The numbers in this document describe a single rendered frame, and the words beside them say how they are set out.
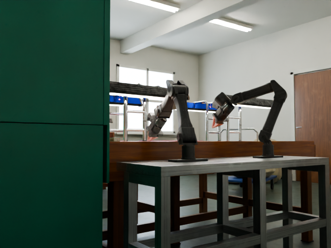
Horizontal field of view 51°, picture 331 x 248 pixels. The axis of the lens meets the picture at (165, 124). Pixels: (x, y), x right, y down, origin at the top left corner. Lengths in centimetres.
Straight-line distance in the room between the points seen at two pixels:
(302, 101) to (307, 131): 58
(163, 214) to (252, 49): 688
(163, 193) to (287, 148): 145
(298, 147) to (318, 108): 417
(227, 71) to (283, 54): 155
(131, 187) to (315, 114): 563
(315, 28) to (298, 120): 173
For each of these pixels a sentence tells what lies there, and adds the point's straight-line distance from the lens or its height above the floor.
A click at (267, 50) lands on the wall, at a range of 778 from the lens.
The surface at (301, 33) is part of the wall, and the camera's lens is 739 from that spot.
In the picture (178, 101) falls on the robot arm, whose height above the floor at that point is 97.
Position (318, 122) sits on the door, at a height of 109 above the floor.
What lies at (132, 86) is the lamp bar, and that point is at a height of 109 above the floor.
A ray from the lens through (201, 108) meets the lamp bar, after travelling 319.
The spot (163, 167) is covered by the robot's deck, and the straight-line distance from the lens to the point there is 136.
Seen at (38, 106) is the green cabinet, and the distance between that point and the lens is 148.
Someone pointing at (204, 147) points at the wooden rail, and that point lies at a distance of 200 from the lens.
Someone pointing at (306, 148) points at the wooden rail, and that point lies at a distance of 285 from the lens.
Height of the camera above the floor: 77
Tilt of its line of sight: 3 degrees up
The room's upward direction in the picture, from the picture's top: straight up
